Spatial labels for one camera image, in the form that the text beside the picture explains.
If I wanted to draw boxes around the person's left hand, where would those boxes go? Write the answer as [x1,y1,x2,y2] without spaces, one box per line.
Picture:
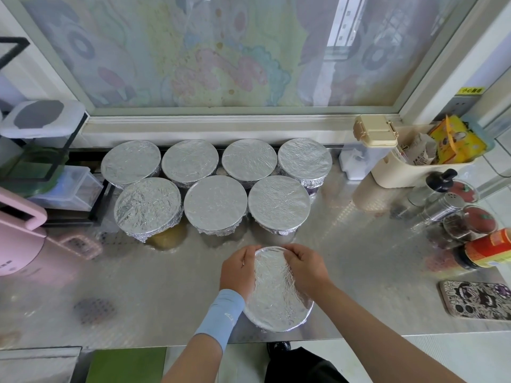
[219,245,265,300]

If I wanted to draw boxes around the person's right hand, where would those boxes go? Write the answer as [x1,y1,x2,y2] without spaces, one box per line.
[283,243,332,300]

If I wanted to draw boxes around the stack of aluminium foil sheets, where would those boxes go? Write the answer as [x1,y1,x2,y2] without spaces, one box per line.
[242,245,315,334]

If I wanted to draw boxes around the yellow bowl with greens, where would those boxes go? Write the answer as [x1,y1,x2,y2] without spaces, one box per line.
[147,223,188,251]

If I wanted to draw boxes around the foil-wrapped bowl being handled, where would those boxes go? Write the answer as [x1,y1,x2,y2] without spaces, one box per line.
[278,138,333,190]

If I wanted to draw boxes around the person's right forearm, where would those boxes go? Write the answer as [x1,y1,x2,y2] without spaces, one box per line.
[311,281,464,383]

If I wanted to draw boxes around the stainless steel countertop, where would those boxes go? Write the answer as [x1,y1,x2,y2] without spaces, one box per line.
[0,139,511,352]

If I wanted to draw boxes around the light blue wristband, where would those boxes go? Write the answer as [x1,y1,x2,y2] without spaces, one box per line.
[194,288,247,351]

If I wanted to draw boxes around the black right shoe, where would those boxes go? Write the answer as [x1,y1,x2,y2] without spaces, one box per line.
[266,340,292,357]

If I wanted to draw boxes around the black trousers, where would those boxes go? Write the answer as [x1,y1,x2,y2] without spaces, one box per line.
[263,347,350,383]

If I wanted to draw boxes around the cream organiser tray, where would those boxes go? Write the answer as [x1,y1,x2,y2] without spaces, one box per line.
[369,127,472,189]

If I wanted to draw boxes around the green floor mat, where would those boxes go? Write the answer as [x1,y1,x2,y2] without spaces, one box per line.
[86,347,169,383]

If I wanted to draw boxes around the glass bottle black cap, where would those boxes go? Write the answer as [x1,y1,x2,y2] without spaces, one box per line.
[407,169,458,208]

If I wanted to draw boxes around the beige round object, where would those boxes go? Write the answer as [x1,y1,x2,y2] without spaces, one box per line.
[353,115,400,148]

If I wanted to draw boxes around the clear glass shaker bottle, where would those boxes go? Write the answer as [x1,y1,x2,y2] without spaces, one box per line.
[423,181,480,224]

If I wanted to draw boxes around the patterned case smartphone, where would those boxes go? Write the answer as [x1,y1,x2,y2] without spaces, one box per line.
[438,280,511,321]

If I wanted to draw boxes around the glass jar red contents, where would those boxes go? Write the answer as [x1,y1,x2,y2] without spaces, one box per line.
[443,205,500,240]

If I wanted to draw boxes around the jar with orange red lid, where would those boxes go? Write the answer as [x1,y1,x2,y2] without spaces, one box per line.
[455,229,511,270]

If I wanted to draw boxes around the clear plastic box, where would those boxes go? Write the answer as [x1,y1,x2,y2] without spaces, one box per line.
[32,165,105,212]

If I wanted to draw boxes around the black metal rack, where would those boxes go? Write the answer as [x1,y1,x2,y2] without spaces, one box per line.
[0,37,113,224]

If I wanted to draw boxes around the window with cartoon film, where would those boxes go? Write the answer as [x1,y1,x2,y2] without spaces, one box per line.
[0,0,511,144]

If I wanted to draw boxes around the pink electric kettle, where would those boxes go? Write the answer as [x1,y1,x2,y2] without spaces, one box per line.
[0,187,49,276]

